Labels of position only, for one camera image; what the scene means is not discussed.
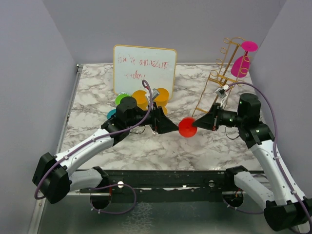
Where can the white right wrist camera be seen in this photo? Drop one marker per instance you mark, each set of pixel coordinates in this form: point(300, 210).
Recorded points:
point(222, 93)

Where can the orange plastic wine glass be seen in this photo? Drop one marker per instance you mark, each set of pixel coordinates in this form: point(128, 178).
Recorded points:
point(141, 99)

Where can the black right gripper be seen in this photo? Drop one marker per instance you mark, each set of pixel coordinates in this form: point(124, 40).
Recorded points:
point(209, 121)

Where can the gold wire wine glass rack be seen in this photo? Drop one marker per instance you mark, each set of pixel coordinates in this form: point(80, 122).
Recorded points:
point(231, 52)

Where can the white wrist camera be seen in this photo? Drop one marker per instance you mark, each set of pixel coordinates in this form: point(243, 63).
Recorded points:
point(155, 94)
point(222, 93)

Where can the pink plastic wine glass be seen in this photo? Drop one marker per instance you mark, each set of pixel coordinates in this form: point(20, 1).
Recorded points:
point(241, 66)

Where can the red plastic wine glass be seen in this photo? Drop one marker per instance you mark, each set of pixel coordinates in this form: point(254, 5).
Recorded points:
point(186, 128)

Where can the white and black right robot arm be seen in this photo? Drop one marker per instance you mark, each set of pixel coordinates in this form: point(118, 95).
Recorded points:
point(284, 204)

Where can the green plastic wine glass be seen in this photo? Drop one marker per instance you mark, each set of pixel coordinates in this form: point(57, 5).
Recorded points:
point(119, 98)

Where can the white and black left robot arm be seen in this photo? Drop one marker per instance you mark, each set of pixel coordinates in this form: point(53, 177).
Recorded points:
point(56, 176)

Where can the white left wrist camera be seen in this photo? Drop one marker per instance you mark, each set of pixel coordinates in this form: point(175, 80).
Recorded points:
point(155, 94)

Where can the yellow plastic wine glass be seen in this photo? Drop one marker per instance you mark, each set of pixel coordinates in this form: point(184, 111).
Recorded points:
point(162, 99)

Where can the blue plastic wine glass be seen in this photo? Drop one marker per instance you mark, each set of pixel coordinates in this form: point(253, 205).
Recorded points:
point(111, 114)

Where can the yellow framed whiteboard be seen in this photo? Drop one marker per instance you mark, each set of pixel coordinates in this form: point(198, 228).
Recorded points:
point(132, 64)

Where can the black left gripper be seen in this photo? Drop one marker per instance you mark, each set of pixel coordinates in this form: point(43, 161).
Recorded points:
point(159, 122)

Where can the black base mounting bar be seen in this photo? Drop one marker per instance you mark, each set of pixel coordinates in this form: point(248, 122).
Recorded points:
point(165, 186)

